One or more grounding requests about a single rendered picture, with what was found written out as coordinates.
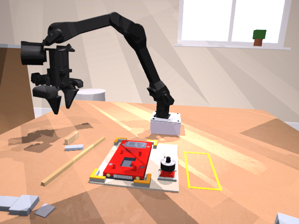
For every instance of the tan rectangular block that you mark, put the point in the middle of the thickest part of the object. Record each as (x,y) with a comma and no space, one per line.
(68,140)

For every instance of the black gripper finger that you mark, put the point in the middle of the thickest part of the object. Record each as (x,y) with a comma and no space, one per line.
(55,103)
(69,96)

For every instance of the small black wheel with white hub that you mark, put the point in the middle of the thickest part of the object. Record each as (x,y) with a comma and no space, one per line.
(168,167)

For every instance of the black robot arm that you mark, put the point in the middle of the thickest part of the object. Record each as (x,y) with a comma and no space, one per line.
(34,53)

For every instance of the long tan wooden stick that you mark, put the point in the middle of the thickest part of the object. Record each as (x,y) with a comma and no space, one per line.
(69,163)

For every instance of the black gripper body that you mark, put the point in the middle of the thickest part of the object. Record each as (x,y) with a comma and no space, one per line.
(59,78)

